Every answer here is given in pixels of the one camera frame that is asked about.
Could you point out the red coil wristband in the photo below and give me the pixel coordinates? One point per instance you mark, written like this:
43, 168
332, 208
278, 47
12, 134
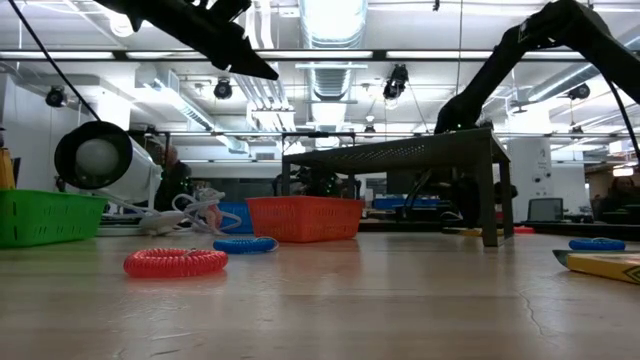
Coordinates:
175, 262
524, 230

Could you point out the white column with sign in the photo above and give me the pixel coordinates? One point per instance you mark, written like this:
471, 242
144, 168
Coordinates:
530, 170

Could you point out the silver ceiling ventilation duct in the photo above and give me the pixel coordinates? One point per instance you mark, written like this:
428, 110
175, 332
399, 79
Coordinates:
332, 30

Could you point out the white cylindrical desk lamp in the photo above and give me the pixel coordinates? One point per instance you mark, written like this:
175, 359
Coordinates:
135, 175

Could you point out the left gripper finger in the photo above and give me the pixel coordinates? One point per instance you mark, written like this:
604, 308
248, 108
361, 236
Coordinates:
240, 57

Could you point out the blue coil wristband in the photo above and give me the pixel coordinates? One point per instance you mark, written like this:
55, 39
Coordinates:
240, 246
597, 244

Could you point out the black background robot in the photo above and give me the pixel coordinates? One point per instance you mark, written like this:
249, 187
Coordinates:
320, 182

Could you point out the blue storage bin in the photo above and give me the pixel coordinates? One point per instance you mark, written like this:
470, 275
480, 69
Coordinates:
390, 203

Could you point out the black ceiling spotlight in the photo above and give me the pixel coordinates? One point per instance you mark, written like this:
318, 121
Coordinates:
579, 91
396, 82
55, 96
223, 89

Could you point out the orange plastic basket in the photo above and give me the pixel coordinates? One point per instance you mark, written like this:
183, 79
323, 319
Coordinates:
305, 220

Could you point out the grey perforated metal shelf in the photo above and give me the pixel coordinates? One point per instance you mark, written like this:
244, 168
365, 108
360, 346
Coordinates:
400, 150

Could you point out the person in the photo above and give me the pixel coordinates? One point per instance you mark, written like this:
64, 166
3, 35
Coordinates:
622, 192
175, 185

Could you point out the green plastic basket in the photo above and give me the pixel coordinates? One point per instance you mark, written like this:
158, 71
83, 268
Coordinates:
50, 217

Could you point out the grey monitor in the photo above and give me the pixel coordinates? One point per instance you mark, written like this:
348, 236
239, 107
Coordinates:
545, 210

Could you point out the blue plastic basket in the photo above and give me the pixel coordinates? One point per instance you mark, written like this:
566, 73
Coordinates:
235, 217

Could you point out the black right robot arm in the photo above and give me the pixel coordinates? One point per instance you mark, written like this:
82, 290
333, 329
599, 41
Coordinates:
500, 75

